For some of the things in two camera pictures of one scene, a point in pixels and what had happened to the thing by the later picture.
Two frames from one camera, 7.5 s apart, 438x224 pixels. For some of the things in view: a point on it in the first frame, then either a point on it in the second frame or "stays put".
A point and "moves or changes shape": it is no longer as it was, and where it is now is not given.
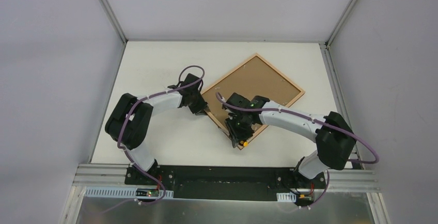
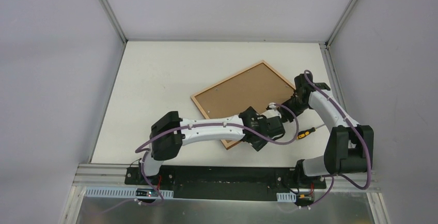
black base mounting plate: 223,182 stays put
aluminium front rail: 342,179 stays put
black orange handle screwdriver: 243,143 moves or changes shape
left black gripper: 199,105 → 276,128
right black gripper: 237,133 → 287,105
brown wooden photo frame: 255,76 moves or changes shape
